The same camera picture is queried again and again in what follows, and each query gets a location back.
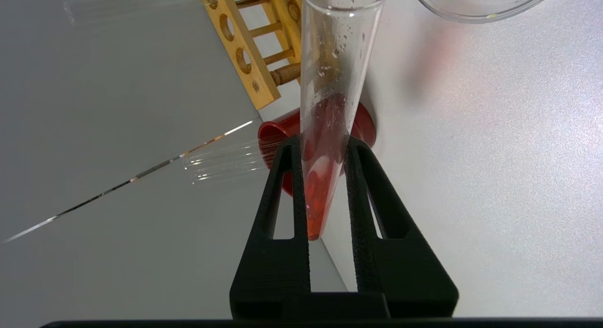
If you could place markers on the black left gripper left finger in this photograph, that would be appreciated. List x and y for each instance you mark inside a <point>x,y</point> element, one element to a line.
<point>278,271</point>

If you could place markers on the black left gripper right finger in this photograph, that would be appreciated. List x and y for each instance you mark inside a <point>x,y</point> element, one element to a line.
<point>405,281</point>

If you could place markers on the glass tube with red-orange liquid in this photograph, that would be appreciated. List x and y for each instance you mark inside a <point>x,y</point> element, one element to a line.
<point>330,130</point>

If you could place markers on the empty clear glass tube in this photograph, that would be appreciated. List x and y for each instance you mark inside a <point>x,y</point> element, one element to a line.
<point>226,163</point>

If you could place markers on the wooden test tube rack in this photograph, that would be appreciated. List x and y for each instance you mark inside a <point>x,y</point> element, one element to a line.
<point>249,69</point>

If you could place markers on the dark red plastic cup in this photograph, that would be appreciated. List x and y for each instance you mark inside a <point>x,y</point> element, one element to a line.
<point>365,125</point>

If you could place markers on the clear glass spouted dish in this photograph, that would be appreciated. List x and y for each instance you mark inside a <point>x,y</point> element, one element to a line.
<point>480,7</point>

